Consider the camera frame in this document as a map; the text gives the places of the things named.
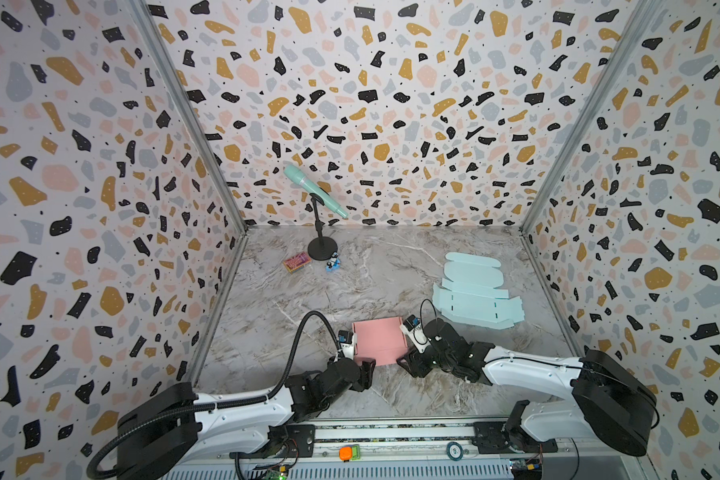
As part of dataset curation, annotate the black corrugated cable hose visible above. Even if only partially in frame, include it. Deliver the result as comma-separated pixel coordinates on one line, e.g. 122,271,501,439
85,310,343,480

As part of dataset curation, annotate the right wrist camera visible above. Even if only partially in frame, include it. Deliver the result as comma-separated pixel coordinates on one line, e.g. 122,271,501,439
400,315,430,353

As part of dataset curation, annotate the orange button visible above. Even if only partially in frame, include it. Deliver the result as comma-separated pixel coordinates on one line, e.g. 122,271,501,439
338,444,361,462

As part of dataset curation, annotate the mint flat paper box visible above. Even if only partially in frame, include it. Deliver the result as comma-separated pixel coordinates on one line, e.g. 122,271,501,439
431,252,525,330

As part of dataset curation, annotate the small pink card box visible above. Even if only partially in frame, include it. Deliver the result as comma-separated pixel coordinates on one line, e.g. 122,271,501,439
283,252,312,273

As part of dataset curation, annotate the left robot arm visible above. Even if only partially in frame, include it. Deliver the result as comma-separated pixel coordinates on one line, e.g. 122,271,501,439
115,358,376,479

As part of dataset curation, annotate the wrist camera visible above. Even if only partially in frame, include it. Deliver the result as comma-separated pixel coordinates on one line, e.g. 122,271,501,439
400,315,430,353
337,330,357,360

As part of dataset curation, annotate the pink paper box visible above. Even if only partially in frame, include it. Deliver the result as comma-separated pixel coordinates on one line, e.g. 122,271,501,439
352,317,409,366

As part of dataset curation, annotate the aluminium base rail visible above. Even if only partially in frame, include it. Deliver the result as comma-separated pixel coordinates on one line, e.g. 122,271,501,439
163,417,657,479

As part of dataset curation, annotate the black microphone stand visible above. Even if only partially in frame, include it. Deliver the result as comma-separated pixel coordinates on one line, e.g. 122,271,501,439
307,194,338,261

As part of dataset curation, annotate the small blue toy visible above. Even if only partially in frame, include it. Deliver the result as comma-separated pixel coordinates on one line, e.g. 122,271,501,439
326,252,341,272

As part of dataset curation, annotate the mint green microphone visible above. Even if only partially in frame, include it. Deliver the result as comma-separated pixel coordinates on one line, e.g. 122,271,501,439
284,164,349,219

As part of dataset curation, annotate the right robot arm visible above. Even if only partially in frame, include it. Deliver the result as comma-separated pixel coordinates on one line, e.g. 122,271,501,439
397,316,660,457

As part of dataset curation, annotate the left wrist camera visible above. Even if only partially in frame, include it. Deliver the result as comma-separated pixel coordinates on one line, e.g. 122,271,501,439
337,330,357,360

